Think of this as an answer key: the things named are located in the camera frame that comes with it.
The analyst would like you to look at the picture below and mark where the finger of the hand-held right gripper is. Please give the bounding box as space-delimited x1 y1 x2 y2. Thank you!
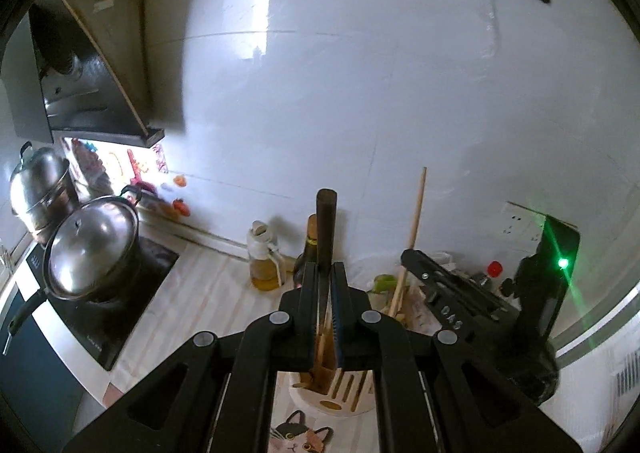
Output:
400 248 518 332

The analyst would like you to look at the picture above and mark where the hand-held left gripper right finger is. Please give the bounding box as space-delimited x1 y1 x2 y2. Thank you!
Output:
331 261 566 453

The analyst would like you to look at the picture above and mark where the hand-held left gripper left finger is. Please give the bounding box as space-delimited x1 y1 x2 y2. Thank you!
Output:
62 263 319 453

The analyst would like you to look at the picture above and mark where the light wooden chopstick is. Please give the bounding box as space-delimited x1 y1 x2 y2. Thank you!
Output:
389 166 428 321
311 318 335 384

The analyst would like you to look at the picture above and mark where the pink utensil holder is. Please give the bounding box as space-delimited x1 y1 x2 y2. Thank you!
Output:
290 363 377 417

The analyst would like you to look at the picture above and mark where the dark wooden chopstick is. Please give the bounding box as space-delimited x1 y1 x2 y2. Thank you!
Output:
315 188 338 334

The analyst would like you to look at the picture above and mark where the clear plastic container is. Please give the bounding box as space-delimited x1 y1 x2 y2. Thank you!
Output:
380 278 437 334

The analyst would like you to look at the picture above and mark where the soy sauce bottle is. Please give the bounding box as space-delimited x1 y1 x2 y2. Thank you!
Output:
480 260 503 294

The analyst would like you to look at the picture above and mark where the dark wine bottle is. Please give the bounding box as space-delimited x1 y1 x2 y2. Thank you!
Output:
293 213 321 290

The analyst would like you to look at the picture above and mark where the oil dispenser bottle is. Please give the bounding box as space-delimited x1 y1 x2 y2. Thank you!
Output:
247 220 286 292

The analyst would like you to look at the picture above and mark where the striped cat print tablecloth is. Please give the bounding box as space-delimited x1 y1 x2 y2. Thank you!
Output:
110 243 381 453

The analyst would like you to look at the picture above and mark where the black cooktop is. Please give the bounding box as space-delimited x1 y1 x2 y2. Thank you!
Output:
25 235 180 373

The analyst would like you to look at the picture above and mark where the wok with steel lid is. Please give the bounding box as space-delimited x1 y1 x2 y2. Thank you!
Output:
0 186 143 354

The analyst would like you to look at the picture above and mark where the blue kitchen cabinet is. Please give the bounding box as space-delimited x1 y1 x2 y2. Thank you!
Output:
0 283 83 434

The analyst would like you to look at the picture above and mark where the stainless steel pot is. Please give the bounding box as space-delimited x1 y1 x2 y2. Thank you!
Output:
10 142 77 234

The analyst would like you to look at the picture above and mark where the black range hood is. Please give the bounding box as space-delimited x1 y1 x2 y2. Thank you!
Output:
0 0 166 149

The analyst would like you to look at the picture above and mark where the white wall socket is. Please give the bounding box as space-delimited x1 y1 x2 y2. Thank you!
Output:
501 202 547 242

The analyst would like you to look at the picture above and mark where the colourful wall decoration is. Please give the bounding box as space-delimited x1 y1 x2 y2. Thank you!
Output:
62 138 169 199

